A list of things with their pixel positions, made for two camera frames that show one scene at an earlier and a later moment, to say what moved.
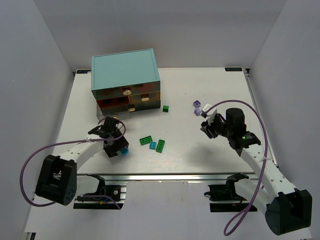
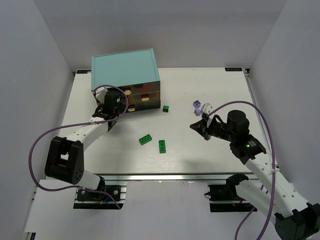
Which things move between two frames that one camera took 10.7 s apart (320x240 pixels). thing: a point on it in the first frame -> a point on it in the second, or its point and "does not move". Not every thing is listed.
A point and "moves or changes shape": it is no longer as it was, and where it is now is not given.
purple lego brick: [196, 103] does not move
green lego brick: [160, 145] moves or changes shape
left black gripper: [116, 146] -> [121, 104]
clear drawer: [117, 108] moves or changes shape
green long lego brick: [145, 140] does not move
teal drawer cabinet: [126, 81] does not move
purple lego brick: [197, 111] does not move
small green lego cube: [165, 108] does not move
